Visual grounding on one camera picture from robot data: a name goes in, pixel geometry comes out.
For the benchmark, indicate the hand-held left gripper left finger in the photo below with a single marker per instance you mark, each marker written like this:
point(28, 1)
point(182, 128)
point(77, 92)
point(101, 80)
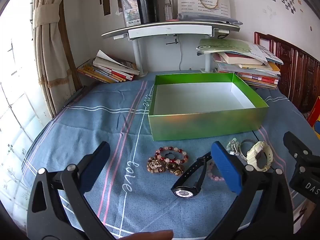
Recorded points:
point(96, 165)

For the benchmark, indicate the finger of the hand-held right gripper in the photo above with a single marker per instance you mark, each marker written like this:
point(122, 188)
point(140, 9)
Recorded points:
point(297, 147)

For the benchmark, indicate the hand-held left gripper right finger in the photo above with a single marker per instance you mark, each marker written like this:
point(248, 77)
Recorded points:
point(225, 165)

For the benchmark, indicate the silver and jade charm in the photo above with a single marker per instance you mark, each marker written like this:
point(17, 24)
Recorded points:
point(233, 146)

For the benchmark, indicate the thin metal bangle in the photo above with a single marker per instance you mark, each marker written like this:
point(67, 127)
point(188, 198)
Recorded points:
point(243, 142)

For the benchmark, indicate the cream wristwatch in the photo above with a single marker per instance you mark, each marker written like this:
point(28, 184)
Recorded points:
point(255, 152)

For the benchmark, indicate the black wristwatch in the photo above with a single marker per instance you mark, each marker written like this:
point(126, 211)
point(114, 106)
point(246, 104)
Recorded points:
point(191, 177)

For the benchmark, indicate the green cardboard box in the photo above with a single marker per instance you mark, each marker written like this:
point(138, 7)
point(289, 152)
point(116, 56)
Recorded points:
point(200, 122)

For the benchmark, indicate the person's left hand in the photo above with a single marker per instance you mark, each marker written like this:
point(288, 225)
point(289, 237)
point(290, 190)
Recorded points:
point(152, 236)

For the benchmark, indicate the red and yellow box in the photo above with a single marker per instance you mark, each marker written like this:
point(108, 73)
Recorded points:
point(315, 116)

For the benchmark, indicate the dark wooden headboard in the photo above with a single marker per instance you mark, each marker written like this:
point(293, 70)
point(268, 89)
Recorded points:
point(295, 70)

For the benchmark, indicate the large stack of books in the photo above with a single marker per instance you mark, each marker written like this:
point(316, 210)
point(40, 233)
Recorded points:
point(250, 65)

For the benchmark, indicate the small stack of books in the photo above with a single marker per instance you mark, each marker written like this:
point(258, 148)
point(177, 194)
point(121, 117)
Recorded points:
point(107, 70)

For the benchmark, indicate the window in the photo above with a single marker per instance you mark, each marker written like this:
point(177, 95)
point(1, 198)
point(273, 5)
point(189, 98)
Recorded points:
point(17, 100)

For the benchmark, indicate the beige curtain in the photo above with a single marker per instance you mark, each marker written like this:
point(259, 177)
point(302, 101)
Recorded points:
point(47, 42)

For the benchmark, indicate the dark folder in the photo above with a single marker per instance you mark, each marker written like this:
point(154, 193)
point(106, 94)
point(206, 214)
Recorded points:
point(225, 21)

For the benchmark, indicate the white desk shelf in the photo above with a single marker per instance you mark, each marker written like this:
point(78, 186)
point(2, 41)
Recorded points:
point(170, 31)

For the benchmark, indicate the white paper bag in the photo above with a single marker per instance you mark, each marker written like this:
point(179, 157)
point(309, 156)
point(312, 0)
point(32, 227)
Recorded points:
point(195, 5)

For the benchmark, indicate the clear spray bottle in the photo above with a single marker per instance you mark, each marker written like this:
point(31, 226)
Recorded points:
point(168, 11)

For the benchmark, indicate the black thermos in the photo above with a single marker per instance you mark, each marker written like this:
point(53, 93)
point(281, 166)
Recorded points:
point(147, 3)

